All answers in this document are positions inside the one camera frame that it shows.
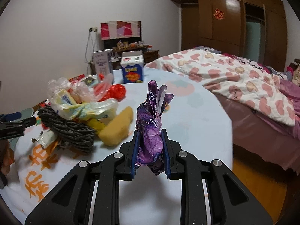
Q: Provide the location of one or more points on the wooden tv cabinet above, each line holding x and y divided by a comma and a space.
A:
118, 52

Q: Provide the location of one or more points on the white rolled paper tube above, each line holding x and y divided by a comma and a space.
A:
45, 139

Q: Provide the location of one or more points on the red plastic bag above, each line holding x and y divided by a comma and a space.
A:
104, 90

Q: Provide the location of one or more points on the bed with mauve skirt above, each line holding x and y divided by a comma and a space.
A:
271, 140

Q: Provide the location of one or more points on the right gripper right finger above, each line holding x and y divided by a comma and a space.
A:
210, 190

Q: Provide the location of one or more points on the yellow printed plastic bag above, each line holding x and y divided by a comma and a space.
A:
66, 107

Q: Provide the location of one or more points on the red double-happiness decal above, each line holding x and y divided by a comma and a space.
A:
218, 14

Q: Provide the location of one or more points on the clear plastic bag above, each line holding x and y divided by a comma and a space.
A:
80, 92

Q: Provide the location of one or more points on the yellow sponge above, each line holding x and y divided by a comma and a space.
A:
118, 129

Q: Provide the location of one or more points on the red cardboard box on floor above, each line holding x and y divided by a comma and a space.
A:
77, 78

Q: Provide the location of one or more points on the white fruit-print tablecloth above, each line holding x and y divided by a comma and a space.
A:
194, 118

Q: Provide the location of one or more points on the wall power socket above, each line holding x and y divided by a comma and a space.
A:
93, 29

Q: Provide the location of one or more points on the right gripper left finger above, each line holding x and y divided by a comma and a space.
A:
89, 193

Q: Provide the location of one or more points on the small dark snack packet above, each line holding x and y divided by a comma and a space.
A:
90, 80

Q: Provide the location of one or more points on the tall grey white carton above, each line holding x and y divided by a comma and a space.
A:
102, 63

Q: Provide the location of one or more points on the heart-print white quilt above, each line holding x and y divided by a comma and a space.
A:
232, 78

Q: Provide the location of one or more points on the purple wrapper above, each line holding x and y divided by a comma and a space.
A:
149, 124

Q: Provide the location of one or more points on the blue white milk carton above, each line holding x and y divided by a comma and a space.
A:
132, 69

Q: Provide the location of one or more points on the television with pink cover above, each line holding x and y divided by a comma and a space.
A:
111, 32

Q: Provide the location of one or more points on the brown wooden wardrobe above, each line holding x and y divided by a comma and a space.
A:
200, 28

